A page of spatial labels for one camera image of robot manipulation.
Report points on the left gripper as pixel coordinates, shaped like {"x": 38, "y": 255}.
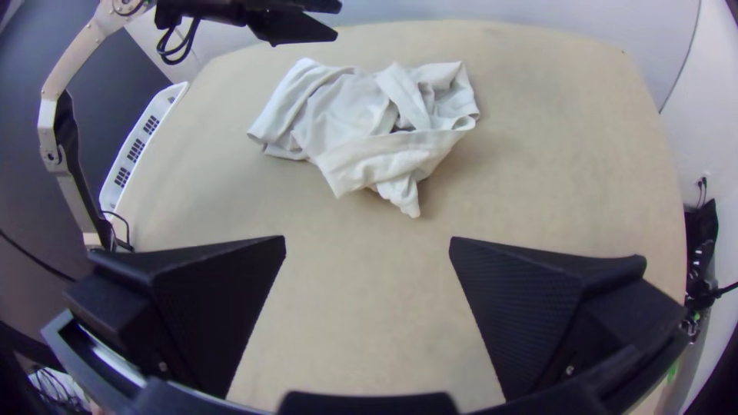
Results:
{"x": 213, "y": 10}

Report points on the white laundry basket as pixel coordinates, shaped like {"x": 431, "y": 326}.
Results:
{"x": 138, "y": 144}

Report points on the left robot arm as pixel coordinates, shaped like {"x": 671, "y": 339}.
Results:
{"x": 57, "y": 132}

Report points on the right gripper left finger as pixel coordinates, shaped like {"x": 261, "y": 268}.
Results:
{"x": 190, "y": 305}

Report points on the white t-shirt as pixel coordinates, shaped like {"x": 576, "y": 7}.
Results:
{"x": 357, "y": 127}

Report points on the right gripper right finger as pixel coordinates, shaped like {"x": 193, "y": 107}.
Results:
{"x": 536, "y": 311}

